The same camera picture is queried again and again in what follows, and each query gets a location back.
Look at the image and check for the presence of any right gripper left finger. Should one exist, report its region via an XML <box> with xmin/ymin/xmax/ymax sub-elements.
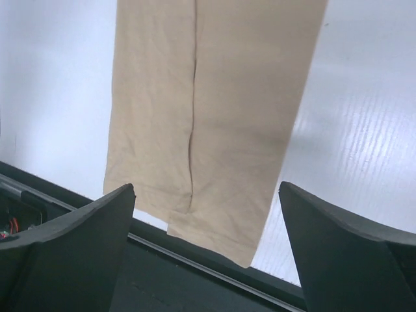
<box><xmin>1</xmin><ymin>184</ymin><xmax>135</xmax><ymax>311</ymax></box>

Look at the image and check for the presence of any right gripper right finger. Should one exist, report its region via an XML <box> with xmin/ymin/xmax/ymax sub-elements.
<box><xmin>279</xmin><ymin>182</ymin><xmax>415</xmax><ymax>311</ymax></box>

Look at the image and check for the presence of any beige t shirt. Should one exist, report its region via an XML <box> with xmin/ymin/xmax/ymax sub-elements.
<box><xmin>103</xmin><ymin>1</ymin><xmax>327</xmax><ymax>268</ymax></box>

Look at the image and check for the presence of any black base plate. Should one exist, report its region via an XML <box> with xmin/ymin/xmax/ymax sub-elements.
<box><xmin>0</xmin><ymin>161</ymin><xmax>308</xmax><ymax>312</ymax></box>

